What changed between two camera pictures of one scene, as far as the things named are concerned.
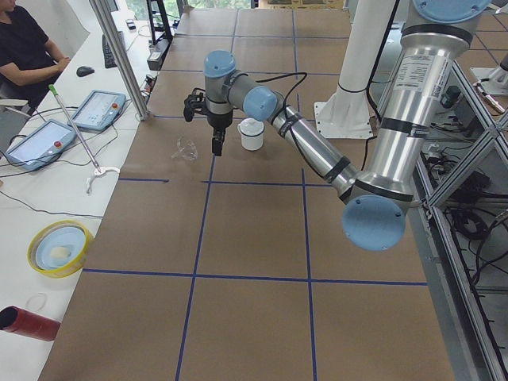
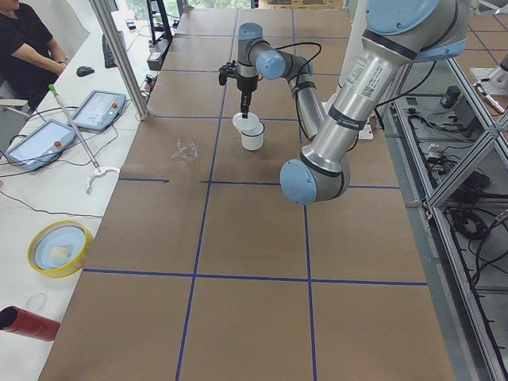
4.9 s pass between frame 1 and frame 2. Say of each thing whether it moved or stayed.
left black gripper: moved
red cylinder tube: stayed
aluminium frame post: stayed
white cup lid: moved
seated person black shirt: stayed
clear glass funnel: stayed
